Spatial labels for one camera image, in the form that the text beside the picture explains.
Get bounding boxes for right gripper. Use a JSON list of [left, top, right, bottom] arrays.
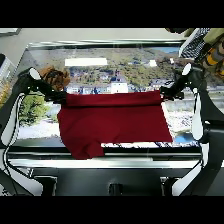
[[159, 85, 185, 101]]

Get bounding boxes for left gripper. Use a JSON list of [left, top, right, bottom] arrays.
[[44, 89, 68, 103]]

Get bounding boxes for dark red garment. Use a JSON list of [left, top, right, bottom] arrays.
[[56, 90, 174, 161]]

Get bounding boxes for black white checked garment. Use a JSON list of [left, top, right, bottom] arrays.
[[179, 28, 212, 60]]

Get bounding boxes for yellow grey striped garment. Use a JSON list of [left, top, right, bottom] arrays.
[[194, 35, 224, 80]]

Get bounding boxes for olive garment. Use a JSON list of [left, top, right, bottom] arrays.
[[202, 28, 224, 45]]

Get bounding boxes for silver frame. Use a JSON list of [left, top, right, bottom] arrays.
[[6, 150, 209, 197]]

